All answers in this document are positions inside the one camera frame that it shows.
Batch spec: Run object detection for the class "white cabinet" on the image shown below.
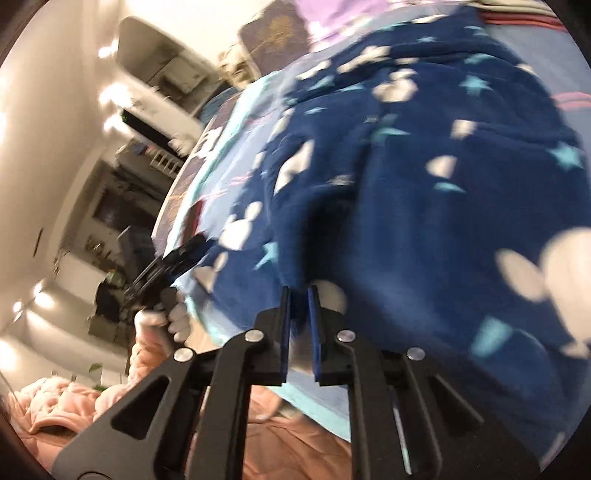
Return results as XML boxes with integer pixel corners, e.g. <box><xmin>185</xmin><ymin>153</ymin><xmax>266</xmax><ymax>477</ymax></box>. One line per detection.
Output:
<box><xmin>113</xmin><ymin>16</ymin><xmax>220</xmax><ymax>95</ymax></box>

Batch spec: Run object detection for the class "dark brown pillow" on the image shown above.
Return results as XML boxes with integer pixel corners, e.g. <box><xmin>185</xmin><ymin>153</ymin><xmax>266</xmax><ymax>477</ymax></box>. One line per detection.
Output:
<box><xmin>238</xmin><ymin>0</ymin><xmax>311</xmax><ymax>75</ymax></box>

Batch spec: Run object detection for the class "pink folded garment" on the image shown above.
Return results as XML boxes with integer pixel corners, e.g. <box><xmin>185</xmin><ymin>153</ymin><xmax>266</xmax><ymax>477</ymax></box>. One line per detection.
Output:
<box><xmin>480</xmin><ymin>11</ymin><xmax>575</xmax><ymax>32</ymax></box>

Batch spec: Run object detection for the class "person's left hand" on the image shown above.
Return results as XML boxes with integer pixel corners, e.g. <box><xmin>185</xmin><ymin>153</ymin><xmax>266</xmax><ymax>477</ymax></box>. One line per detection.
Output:
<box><xmin>134</xmin><ymin>288</ymin><xmax>192</xmax><ymax>347</ymax></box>

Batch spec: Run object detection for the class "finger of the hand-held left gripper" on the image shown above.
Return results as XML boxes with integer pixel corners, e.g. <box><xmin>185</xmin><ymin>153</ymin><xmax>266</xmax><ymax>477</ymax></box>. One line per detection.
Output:
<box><xmin>159</xmin><ymin>233</ymin><xmax>218</xmax><ymax>280</ymax></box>

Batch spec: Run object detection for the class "dark shelf unit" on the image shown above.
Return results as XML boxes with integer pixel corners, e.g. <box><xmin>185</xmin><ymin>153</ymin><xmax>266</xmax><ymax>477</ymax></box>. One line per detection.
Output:
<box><xmin>85</xmin><ymin>152</ymin><xmax>160</xmax><ymax>278</ymax></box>

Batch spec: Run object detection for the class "beige folded garment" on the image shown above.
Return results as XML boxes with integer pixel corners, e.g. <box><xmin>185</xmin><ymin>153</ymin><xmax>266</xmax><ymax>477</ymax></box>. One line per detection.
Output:
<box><xmin>475</xmin><ymin>0</ymin><xmax>548</xmax><ymax>14</ymax></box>

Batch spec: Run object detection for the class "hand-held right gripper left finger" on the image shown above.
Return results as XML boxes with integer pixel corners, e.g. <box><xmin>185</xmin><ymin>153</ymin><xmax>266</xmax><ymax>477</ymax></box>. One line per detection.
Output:
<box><xmin>51</xmin><ymin>286</ymin><xmax>291</xmax><ymax>480</ymax></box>

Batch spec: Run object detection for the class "purple floral pillow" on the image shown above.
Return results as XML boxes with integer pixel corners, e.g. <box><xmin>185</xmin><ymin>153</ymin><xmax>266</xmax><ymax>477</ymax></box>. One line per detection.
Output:
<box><xmin>295</xmin><ymin>0</ymin><xmax>467</xmax><ymax>44</ymax></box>

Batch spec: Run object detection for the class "blue plaid bed sheet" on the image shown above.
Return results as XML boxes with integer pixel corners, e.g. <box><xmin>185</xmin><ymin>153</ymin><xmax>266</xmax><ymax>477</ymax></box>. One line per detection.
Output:
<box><xmin>152</xmin><ymin>9</ymin><xmax>591</xmax><ymax>444</ymax></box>

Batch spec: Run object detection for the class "blue fleece star-print garment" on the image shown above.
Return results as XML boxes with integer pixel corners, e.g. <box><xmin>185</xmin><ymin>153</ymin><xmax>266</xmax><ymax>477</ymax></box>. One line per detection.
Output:
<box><xmin>191</xmin><ymin>11</ymin><xmax>591</xmax><ymax>472</ymax></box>

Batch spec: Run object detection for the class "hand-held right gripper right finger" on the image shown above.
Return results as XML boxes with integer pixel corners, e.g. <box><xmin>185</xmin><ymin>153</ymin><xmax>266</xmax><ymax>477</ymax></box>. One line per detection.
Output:
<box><xmin>309</xmin><ymin>285</ymin><xmax>539</xmax><ymax>480</ymax></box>

